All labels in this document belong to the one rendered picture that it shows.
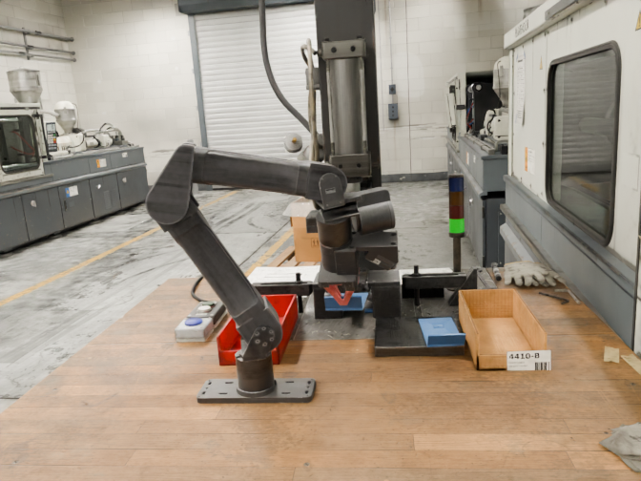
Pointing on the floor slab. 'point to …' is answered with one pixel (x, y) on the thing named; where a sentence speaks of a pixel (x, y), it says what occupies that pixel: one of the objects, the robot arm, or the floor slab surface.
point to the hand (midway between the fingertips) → (342, 301)
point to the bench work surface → (324, 407)
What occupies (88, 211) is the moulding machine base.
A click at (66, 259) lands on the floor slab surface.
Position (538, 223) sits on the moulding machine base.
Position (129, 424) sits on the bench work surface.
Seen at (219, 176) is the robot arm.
